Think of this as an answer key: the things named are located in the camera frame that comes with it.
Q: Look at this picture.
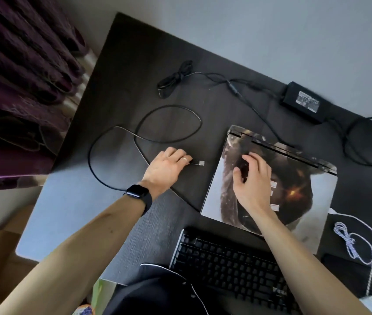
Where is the person's right hand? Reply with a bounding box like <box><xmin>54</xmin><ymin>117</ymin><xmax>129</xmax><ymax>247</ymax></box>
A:
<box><xmin>232</xmin><ymin>152</ymin><xmax>274</xmax><ymax>215</ymax></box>

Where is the person's left hand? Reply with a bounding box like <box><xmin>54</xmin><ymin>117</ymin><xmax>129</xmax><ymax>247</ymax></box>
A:
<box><xmin>141</xmin><ymin>147</ymin><xmax>193</xmax><ymax>196</ymax></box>

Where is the black usb cable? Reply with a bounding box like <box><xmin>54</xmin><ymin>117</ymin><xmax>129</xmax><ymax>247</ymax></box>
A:
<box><xmin>88</xmin><ymin>104</ymin><xmax>205</xmax><ymax>193</ymax></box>

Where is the person's right forearm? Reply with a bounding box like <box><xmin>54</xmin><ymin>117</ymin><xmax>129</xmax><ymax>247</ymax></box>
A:
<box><xmin>249</xmin><ymin>205</ymin><xmax>372</xmax><ymax>315</ymax></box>

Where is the person's left forearm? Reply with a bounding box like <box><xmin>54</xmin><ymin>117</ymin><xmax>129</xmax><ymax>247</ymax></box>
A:
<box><xmin>0</xmin><ymin>193</ymin><xmax>148</xmax><ymax>315</ymax></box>

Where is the black smartwatch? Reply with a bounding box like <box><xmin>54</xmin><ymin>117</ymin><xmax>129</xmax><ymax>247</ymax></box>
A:
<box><xmin>122</xmin><ymin>184</ymin><xmax>153</xmax><ymax>216</ymax></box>

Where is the laptop with picture skin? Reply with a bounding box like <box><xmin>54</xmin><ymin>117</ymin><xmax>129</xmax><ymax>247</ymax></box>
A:
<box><xmin>200</xmin><ymin>125</ymin><xmax>338</xmax><ymax>255</ymax></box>

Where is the black power adapter brick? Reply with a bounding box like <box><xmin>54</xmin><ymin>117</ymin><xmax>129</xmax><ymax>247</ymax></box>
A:
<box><xmin>279</xmin><ymin>81</ymin><xmax>328</xmax><ymax>124</ymax></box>

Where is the black mechanical keyboard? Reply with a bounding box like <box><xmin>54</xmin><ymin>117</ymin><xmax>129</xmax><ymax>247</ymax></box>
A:
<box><xmin>169</xmin><ymin>227</ymin><xmax>302</xmax><ymax>315</ymax></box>

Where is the black shirt with white piping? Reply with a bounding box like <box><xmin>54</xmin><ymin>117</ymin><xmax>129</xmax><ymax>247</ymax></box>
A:
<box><xmin>102</xmin><ymin>263</ymin><xmax>211</xmax><ymax>315</ymax></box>

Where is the dark mouse pad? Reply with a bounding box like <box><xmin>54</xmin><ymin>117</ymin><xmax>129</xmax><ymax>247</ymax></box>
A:
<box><xmin>320</xmin><ymin>253</ymin><xmax>372</xmax><ymax>302</ymax></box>

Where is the colourful printed bag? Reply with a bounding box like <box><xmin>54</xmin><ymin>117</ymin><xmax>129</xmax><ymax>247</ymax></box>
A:
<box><xmin>73</xmin><ymin>278</ymin><xmax>118</xmax><ymax>315</ymax></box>

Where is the purple patterned curtain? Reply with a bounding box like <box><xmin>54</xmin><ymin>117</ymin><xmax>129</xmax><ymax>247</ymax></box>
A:
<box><xmin>0</xmin><ymin>0</ymin><xmax>90</xmax><ymax>193</ymax></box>

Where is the black adapter output cable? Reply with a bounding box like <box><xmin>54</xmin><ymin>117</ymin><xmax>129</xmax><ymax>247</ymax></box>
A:
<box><xmin>157</xmin><ymin>60</ymin><xmax>296</xmax><ymax>149</ymax></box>

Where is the black mains power cable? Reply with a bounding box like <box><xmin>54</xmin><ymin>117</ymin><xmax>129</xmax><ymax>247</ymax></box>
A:
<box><xmin>324</xmin><ymin>116</ymin><xmax>372</xmax><ymax>168</ymax></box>

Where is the white braided cable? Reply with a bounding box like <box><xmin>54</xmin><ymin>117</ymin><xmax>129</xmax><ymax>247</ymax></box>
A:
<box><xmin>328</xmin><ymin>208</ymin><xmax>372</xmax><ymax>298</ymax></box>

